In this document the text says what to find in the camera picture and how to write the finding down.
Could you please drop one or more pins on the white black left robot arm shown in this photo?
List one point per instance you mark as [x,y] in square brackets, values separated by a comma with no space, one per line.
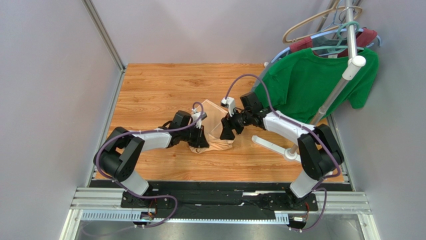
[117,157]

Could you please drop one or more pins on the aluminium frame rail left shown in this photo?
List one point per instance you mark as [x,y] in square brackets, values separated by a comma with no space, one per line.
[96,19]

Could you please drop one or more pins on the beige cloth napkin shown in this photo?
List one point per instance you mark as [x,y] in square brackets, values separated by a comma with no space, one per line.
[213,129]

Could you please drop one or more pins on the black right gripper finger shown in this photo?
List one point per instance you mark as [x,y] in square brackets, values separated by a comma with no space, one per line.
[226,123]
[227,133]

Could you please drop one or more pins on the aluminium front rail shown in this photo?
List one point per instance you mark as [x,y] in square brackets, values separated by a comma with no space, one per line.
[97,204]

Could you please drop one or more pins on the teal plastic hanger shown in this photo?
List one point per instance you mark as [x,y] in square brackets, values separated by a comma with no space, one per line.
[346,34]

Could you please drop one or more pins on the green t-shirt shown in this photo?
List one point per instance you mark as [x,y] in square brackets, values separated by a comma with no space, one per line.
[299,84]

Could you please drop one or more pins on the light blue hanger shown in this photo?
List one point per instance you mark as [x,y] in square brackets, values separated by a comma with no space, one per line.
[365,38]

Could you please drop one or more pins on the silver white clothes rack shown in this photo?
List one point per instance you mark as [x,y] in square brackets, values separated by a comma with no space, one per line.
[355,62]

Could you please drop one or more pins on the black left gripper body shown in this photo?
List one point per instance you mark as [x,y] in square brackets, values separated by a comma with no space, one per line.
[192,129]

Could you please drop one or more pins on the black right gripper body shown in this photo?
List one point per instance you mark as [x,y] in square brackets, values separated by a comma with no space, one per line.
[230,123]

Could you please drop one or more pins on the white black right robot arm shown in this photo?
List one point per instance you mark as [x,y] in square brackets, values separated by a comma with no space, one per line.
[319,153]

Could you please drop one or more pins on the red garment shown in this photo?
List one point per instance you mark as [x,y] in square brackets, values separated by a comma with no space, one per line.
[309,53]

